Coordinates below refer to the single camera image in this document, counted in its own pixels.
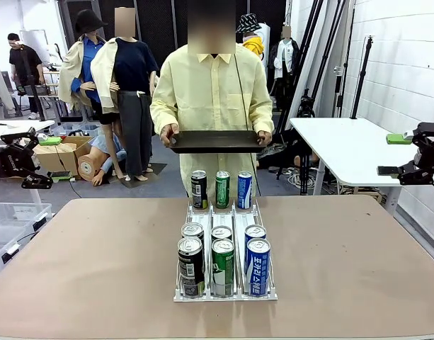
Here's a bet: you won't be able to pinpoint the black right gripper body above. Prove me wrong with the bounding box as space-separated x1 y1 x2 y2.
413 136 434 169

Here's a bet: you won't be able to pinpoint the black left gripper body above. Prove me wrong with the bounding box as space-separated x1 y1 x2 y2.
0 141 40 179

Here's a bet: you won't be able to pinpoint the dark brown serving tray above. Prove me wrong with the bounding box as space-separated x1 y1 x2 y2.
168 130 268 154

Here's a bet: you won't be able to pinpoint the black Pepsi can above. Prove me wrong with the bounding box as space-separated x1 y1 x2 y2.
190 169 208 210
181 222 205 249
177 236 205 299

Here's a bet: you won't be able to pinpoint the green soda can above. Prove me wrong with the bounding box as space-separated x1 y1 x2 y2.
211 225 234 242
211 238 236 298
215 170 232 210

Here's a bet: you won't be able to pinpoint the person's left forearm yellow sleeve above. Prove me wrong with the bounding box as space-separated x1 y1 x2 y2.
250 101 275 134

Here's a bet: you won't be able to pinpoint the person's right forearm yellow sleeve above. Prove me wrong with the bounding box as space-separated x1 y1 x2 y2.
149 98 179 129

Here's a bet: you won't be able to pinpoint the person's torso yellow shirt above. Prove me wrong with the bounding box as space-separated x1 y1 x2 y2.
149 44 275 199

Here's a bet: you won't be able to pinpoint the person's right hand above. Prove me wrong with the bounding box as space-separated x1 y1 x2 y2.
159 123 180 147

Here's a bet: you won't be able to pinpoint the clear plastic crate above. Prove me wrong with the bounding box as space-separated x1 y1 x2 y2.
52 123 101 138

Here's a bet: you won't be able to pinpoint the white desk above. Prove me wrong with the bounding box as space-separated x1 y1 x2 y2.
0 119 57 213

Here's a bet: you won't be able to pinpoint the clear plastic storage bin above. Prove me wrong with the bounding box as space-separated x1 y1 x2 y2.
0 202 53 237
0 225 32 278

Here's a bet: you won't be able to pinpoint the white table rounded corners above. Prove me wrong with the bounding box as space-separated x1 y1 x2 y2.
289 116 434 217

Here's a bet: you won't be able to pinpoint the lying mannequin light blue clothes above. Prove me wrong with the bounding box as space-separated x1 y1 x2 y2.
76 135 128 188

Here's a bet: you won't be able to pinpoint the black light stand pole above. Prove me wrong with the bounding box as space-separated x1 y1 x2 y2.
350 35 375 120

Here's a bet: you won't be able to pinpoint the man in black t-shirt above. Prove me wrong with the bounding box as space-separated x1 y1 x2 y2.
6 33 45 120

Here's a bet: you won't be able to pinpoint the mannequin blue shirt beige coat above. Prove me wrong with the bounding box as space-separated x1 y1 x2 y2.
57 30 113 118

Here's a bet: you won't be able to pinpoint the white board panel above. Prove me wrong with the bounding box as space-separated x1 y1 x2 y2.
19 29 50 67

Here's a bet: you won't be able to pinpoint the mannequin navy shirt grey trousers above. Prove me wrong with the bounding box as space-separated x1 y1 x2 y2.
90 6 161 182

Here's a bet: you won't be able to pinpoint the blue Pocari Sweat can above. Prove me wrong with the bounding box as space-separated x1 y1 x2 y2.
244 224 268 242
237 171 253 210
244 237 271 298

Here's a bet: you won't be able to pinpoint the mannequin yellow hoodie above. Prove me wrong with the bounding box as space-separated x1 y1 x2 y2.
241 32 268 63

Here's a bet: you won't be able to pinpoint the white three-lane can rack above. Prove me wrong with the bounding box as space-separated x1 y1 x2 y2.
173 196 279 303

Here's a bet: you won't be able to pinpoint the patterned black white bucket hat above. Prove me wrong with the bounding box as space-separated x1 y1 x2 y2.
235 13 258 35

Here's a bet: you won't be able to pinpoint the black camera tripod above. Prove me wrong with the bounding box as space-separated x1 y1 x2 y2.
296 88 316 120

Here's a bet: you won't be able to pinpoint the white cable coil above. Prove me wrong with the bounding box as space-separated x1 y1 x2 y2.
286 166 312 191

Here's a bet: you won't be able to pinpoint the dark mannequin base plate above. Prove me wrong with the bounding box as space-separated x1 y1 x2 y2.
119 161 169 189

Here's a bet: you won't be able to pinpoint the thin black shirt cable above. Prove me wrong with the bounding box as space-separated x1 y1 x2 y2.
233 52 262 198

